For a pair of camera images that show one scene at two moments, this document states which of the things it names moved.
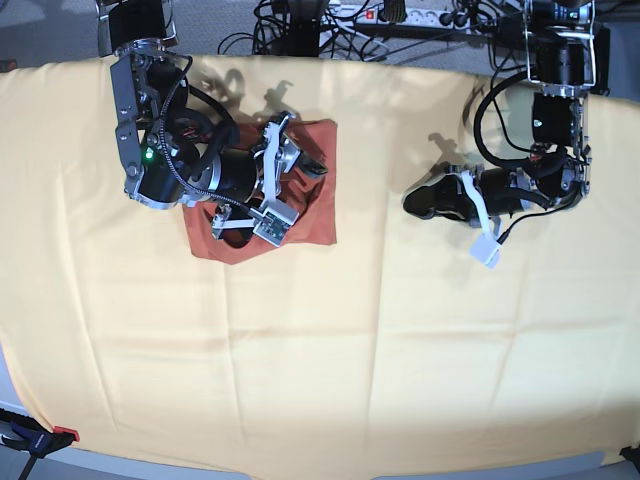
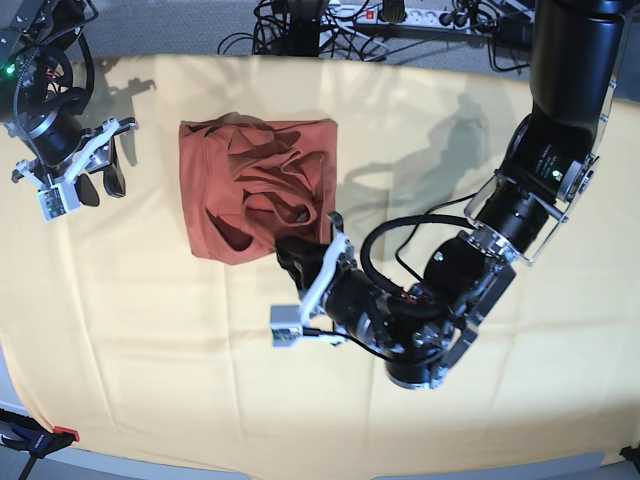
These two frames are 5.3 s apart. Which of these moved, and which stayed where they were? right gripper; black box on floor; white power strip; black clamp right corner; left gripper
Moved: right gripper; left gripper
Stayed: black clamp right corner; black box on floor; white power strip
